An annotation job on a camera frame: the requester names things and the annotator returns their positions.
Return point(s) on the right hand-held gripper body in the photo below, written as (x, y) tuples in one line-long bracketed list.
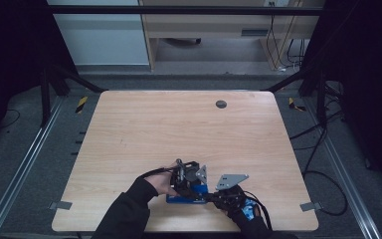
[(230, 197)]

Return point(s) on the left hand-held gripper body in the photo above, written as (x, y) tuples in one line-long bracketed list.
[(187, 174)]

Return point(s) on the person's right hand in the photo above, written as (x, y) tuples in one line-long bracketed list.
[(250, 209)]

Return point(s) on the person's left hand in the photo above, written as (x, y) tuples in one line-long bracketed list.
[(160, 181)]

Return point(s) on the grey round table grommet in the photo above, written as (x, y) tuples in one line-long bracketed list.
[(221, 104)]

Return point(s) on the black metal stand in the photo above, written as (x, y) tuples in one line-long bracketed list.
[(44, 99), (321, 99)]

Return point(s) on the light wooden desk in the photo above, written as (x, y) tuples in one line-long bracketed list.
[(205, 25)]

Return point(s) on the white cabinet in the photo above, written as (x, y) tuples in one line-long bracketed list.
[(102, 43)]

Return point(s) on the black curtain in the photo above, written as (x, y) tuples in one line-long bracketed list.
[(10, 49), (368, 66)]

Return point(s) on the grey table corner bracket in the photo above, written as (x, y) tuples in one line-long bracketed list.
[(61, 205), (311, 206)]

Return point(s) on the aluminium floor rail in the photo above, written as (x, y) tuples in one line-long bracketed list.
[(358, 205), (24, 166)]

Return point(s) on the black frame crossbar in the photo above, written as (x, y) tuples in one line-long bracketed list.
[(179, 10)]

